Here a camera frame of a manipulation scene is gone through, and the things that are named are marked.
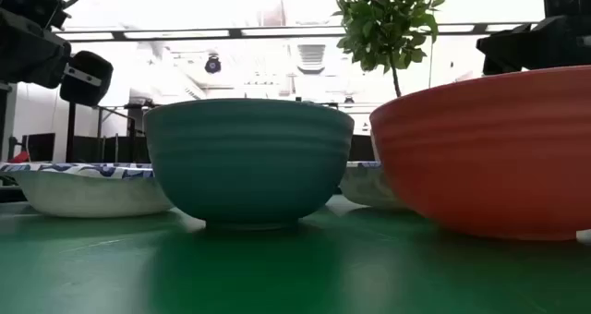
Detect blue patterned paper bowl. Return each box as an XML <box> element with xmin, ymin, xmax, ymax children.
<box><xmin>339</xmin><ymin>160</ymin><xmax>411</xmax><ymax>211</ymax></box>
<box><xmin>0</xmin><ymin>161</ymin><xmax>175</xmax><ymax>220</ymax></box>

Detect orange ribbed bowl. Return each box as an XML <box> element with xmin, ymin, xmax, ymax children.
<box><xmin>368</xmin><ymin>65</ymin><xmax>591</xmax><ymax>242</ymax></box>

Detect teal ribbed bowl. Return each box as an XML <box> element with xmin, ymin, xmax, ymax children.
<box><xmin>143</xmin><ymin>98</ymin><xmax>356</xmax><ymax>231</ymax></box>

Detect black computer monitor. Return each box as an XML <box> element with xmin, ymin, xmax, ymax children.
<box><xmin>20</xmin><ymin>132</ymin><xmax>56</xmax><ymax>163</ymax></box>

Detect black ceiling spotlight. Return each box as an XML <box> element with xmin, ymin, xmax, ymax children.
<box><xmin>204</xmin><ymin>54</ymin><xmax>223</xmax><ymax>75</ymax></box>

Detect green leafy potted plant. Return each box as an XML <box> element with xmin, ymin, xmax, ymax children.
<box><xmin>332</xmin><ymin>0</ymin><xmax>447</xmax><ymax>99</ymax></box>

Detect ceiling air vent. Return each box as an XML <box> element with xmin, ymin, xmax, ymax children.
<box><xmin>296</xmin><ymin>43</ymin><xmax>327</xmax><ymax>75</ymax></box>

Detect black frame wooden shelf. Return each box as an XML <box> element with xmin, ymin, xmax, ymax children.
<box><xmin>66</xmin><ymin>100</ymin><xmax>151</xmax><ymax>164</ymax></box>

